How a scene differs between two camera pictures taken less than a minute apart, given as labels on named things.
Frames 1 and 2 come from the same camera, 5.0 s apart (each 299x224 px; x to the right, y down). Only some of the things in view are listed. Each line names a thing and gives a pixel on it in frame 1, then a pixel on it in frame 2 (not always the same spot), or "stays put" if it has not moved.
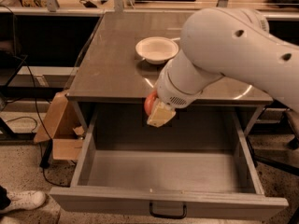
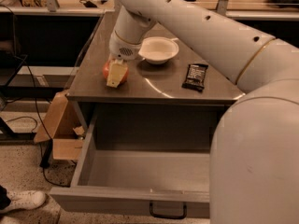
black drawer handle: x=167 y=216 stays put
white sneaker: x=24 y=200 stays put
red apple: x=149 y=101 to x=106 y=73
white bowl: x=156 y=49 stays put
